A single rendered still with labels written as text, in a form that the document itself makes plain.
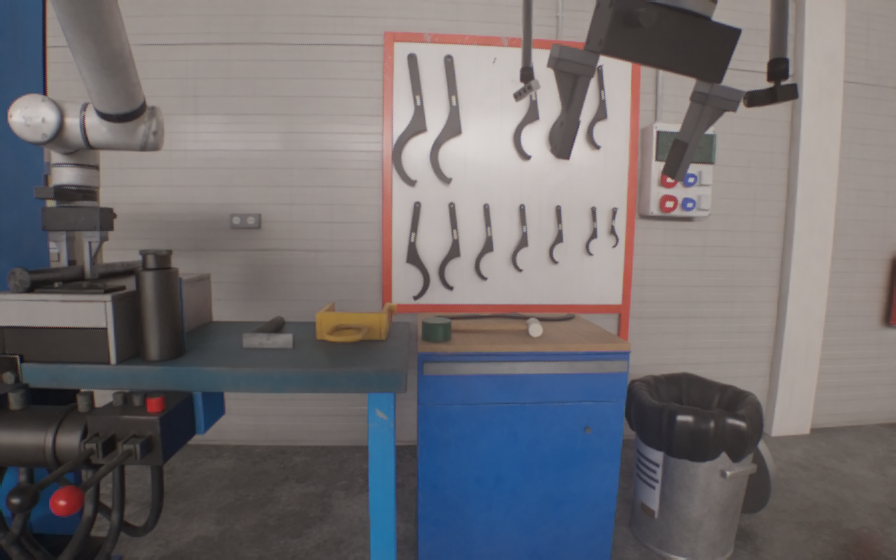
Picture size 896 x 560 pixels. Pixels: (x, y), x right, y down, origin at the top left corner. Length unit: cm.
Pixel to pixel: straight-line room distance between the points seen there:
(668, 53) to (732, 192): 279
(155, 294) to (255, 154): 192
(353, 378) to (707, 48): 69
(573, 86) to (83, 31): 71
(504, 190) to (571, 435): 148
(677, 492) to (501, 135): 194
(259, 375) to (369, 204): 186
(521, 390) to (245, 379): 94
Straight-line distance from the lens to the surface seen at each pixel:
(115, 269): 126
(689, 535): 218
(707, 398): 230
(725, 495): 212
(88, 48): 91
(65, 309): 102
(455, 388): 151
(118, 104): 97
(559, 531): 184
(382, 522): 118
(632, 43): 47
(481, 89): 271
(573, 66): 46
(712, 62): 51
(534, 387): 155
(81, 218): 116
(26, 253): 145
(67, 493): 73
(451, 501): 169
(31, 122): 105
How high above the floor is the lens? 131
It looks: 6 degrees down
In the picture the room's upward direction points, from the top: 1 degrees clockwise
